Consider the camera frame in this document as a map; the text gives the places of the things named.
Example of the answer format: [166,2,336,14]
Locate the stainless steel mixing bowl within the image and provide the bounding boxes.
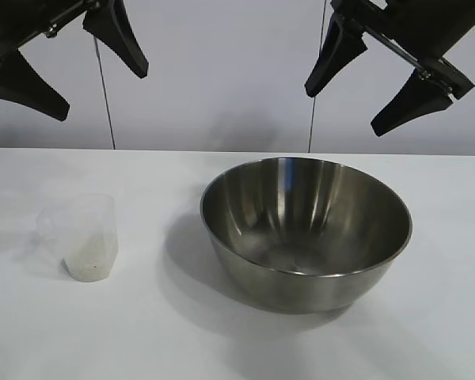
[199,157,413,315]

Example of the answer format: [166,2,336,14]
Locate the clear plastic measuring cup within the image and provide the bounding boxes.
[37,193,118,283]

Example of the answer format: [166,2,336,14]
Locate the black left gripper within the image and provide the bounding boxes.
[0,0,150,122]

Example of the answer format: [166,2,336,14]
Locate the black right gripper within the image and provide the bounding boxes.
[303,0,475,138]

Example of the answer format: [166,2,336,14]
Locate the white rice grains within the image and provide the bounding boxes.
[63,233,114,283]

